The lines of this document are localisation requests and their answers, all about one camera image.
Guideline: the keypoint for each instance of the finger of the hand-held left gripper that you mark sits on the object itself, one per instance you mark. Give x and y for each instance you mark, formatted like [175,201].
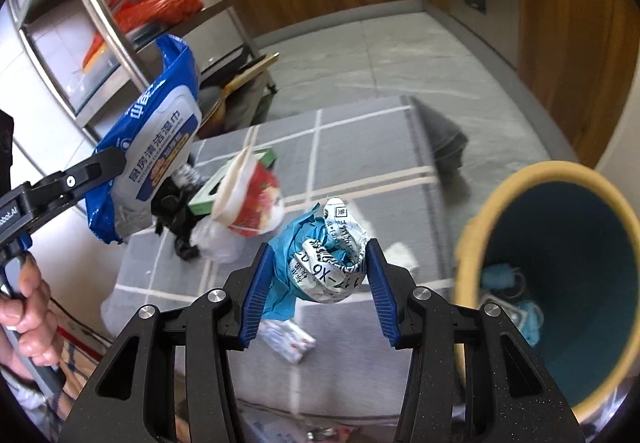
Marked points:
[75,183]

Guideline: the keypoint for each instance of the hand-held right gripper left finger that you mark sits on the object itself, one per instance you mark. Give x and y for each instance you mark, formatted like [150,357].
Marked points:
[257,295]

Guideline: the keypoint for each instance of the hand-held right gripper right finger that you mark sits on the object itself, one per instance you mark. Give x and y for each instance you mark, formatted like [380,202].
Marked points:
[381,295]

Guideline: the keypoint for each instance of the large white tissue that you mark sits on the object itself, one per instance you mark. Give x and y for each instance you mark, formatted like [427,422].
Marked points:
[402,255]

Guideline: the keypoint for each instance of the clear plastic bag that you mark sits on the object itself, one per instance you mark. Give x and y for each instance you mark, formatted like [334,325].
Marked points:
[215,238]

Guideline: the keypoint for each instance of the blue glove with wrapper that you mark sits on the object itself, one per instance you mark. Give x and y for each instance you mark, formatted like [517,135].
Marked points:
[320,253]

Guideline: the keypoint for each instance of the blue wet wipe packet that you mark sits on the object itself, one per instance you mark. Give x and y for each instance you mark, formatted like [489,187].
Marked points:
[150,133]

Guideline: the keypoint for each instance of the black plastic bag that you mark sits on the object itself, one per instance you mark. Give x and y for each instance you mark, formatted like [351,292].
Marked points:
[170,208]

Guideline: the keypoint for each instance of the green cardboard box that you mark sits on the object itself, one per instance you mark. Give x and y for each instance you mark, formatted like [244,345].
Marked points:
[202,203]

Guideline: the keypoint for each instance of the blue face mask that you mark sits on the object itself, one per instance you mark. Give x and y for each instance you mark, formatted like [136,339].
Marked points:
[500,275]
[530,320]

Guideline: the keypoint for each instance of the teal bin with yellow rim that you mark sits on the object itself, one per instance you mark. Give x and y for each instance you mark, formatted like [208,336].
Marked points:
[575,273]

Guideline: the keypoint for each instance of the person's left hand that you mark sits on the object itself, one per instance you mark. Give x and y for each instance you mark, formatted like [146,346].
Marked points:
[25,308]

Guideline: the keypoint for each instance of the small red white packet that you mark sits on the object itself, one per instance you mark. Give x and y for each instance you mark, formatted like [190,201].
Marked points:
[287,340]

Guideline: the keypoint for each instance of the grey checked cloth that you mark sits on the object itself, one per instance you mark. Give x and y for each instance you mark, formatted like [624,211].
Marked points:
[350,148]

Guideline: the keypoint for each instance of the plaid cloth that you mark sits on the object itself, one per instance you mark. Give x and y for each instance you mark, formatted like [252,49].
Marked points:
[75,358]

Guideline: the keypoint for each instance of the red plastic bag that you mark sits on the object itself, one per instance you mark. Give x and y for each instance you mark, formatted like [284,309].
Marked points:
[165,5]

